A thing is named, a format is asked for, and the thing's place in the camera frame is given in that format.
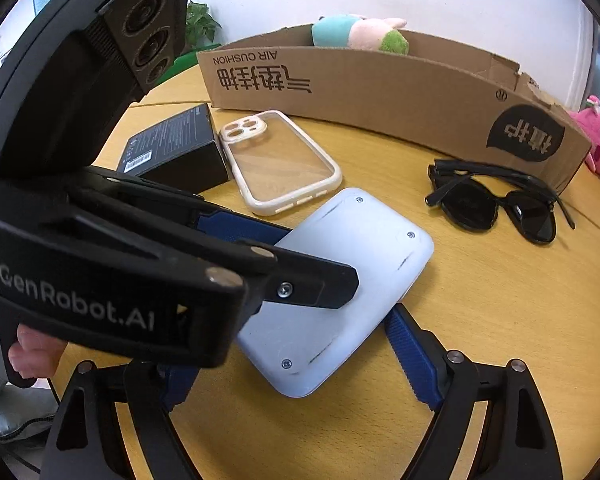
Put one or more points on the brown cardboard box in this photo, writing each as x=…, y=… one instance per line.
x=380, y=90

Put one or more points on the black product box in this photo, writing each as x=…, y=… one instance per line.
x=175, y=135

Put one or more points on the cream clear phone case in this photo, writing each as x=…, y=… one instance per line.
x=242, y=130

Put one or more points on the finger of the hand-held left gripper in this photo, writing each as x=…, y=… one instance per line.
x=245, y=227
x=310, y=285

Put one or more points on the wooden desk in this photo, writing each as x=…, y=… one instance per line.
x=480, y=310

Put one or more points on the large potted green plant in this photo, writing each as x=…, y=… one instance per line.
x=200, y=22

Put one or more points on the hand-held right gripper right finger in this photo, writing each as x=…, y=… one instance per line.
x=412, y=360

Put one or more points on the grey padded jacket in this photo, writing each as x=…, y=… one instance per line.
x=0, y=410

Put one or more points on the green covered side table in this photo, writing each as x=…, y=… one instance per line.
x=185, y=65

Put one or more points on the black sunglasses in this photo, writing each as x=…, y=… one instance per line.
x=467, y=205

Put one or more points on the teal pink green plush toy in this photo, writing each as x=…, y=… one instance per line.
x=350, y=30

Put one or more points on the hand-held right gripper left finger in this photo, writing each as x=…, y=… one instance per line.
x=177, y=385

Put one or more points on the white small case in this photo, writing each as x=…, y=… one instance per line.
x=360, y=240

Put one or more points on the person's left hand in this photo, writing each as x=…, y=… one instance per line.
x=30, y=355

